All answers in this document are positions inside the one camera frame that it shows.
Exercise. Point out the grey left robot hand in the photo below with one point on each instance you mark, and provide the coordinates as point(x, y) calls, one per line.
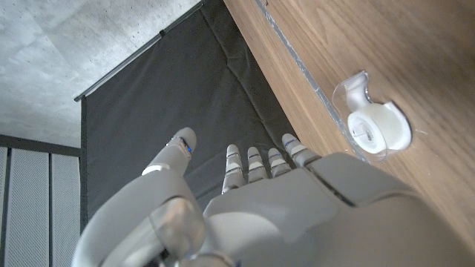
point(297, 222)

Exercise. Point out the white tape roll clear dispenser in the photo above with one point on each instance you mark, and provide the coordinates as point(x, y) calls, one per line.
point(375, 130)

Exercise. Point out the grey tape outline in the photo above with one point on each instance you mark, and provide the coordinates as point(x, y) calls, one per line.
point(286, 44)

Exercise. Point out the black backdrop curtain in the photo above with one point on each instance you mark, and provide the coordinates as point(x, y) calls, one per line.
point(167, 92)

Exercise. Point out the black backdrop stand pole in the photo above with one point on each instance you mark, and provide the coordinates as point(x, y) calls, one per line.
point(162, 33)

